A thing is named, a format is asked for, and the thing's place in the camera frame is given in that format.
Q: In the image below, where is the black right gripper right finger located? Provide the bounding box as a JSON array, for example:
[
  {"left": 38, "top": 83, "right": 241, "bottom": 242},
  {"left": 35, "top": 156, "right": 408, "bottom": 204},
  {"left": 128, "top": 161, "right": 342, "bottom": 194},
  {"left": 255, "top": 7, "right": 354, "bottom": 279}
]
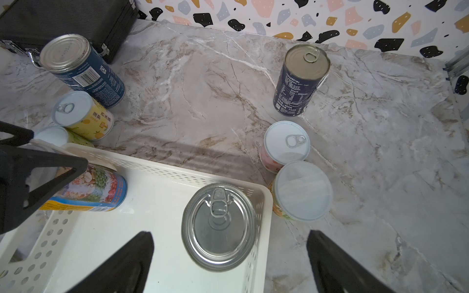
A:
[{"left": 306, "top": 230, "right": 393, "bottom": 293}]

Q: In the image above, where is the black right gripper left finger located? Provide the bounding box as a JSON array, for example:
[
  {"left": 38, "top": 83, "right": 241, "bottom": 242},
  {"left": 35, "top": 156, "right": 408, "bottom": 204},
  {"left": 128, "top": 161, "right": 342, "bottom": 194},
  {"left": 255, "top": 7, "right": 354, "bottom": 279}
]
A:
[{"left": 68, "top": 231, "right": 155, "bottom": 293}]

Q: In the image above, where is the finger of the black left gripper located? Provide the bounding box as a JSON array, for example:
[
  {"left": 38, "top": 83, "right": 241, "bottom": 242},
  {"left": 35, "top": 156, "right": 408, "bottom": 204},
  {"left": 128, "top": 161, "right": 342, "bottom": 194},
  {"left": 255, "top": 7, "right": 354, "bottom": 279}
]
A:
[
  {"left": 1, "top": 145, "right": 88, "bottom": 234},
  {"left": 1, "top": 122, "right": 34, "bottom": 147}
]

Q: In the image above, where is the blue label soup can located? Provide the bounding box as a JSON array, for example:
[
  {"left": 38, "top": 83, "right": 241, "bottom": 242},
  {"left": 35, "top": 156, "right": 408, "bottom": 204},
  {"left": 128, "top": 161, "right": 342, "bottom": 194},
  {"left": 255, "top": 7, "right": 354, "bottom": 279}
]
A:
[{"left": 181, "top": 183, "right": 257, "bottom": 272}]

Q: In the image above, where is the dark navy tall can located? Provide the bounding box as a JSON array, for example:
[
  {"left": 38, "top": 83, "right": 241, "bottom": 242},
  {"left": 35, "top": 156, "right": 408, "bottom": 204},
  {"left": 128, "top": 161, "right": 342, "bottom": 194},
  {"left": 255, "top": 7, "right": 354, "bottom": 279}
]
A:
[{"left": 273, "top": 43, "right": 330, "bottom": 117}]

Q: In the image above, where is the white perforated plastic basket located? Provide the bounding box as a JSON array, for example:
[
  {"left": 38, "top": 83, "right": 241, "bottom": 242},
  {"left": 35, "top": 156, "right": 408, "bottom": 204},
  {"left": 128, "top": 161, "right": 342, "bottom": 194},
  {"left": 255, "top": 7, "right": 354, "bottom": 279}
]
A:
[{"left": 1, "top": 144, "right": 272, "bottom": 293}]

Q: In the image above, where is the green label small can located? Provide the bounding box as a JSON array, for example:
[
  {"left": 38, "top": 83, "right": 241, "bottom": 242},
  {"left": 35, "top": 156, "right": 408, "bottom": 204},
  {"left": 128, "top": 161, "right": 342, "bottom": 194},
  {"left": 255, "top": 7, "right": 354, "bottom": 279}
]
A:
[{"left": 34, "top": 126, "right": 94, "bottom": 148}]

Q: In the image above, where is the yellow label small can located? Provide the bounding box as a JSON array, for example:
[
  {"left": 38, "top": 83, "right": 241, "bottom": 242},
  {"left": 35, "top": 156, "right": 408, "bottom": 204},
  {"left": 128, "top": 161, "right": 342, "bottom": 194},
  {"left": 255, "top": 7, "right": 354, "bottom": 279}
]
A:
[{"left": 51, "top": 91, "right": 115, "bottom": 142}]

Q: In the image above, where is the orange green lidded can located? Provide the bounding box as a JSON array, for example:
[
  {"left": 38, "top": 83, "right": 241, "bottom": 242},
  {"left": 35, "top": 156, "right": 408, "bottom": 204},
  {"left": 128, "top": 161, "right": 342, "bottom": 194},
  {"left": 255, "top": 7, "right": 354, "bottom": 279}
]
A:
[{"left": 269, "top": 161, "right": 333, "bottom": 222}]

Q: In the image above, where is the blue label can left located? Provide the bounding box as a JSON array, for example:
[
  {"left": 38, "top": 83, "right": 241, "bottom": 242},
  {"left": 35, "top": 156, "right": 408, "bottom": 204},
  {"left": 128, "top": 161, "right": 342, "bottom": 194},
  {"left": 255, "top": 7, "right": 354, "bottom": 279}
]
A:
[{"left": 40, "top": 34, "right": 126, "bottom": 109}]

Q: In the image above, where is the black hard case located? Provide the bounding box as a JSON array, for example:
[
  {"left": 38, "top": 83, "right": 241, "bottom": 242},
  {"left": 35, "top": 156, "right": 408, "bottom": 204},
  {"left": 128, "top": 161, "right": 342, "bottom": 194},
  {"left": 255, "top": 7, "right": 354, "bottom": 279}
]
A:
[{"left": 1, "top": 0, "right": 139, "bottom": 63}]

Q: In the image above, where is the pink label small can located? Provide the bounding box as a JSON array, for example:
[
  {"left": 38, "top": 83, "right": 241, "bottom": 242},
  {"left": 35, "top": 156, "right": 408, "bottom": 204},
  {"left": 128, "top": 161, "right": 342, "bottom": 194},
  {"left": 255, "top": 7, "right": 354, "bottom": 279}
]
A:
[{"left": 260, "top": 120, "right": 310, "bottom": 173}]

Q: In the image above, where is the aluminium corner frame post right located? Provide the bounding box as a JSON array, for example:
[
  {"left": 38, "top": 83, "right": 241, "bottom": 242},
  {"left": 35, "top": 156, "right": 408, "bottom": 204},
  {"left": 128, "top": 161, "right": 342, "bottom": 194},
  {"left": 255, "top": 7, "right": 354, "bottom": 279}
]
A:
[{"left": 444, "top": 46, "right": 469, "bottom": 81}]

